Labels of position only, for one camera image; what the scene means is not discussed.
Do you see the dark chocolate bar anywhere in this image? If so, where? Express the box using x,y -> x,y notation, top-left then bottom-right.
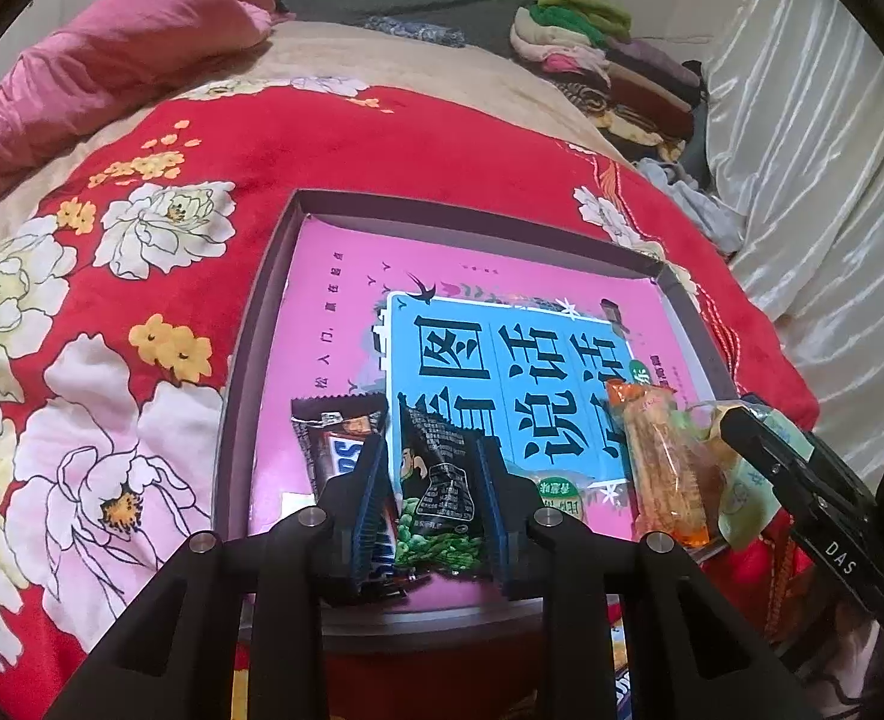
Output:
289,394 -> 398,587

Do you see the stack of folded clothes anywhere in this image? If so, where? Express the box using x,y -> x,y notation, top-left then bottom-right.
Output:
509,0 -> 709,162

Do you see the pink picture book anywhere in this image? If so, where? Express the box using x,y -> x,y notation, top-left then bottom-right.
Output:
250,214 -> 713,608

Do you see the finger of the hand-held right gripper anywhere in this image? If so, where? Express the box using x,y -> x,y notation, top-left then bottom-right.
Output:
719,403 -> 818,490

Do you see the black green pea packet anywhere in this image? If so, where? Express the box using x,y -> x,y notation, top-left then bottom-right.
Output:
395,397 -> 488,580

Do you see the white blue cloth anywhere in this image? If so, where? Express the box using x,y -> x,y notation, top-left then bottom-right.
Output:
637,157 -> 747,252

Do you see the red floral blanket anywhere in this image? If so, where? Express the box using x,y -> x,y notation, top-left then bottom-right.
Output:
0,79 -> 822,720

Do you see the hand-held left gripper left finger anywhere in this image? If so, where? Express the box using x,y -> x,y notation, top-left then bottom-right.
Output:
44,431 -> 398,720

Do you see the white satin curtain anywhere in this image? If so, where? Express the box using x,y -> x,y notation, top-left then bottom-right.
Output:
667,0 -> 884,466

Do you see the shallow grey tray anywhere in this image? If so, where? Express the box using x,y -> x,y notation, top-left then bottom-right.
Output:
212,187 -> 739,623

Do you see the round brown snack clear packet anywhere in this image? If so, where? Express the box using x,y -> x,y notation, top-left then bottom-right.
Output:
685,401 -> 732,541

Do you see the orange snack packet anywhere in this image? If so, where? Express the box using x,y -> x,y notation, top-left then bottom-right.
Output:
605,379 -> 713,548

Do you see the blue patterned pillow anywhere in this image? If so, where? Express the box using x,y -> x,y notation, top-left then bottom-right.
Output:
362,13 -> 467,48

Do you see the beige fleece blanket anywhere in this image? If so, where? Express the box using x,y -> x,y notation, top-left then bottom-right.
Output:
0,19 -> 638,241

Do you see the pale green snack packet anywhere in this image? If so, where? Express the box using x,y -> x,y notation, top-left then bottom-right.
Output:
712,401 -> 797,550

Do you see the pink quilt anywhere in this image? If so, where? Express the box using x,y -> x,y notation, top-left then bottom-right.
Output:
0,0 -> 278,222

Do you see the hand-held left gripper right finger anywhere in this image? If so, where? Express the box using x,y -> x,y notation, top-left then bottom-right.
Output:
474,436 -> 814,720

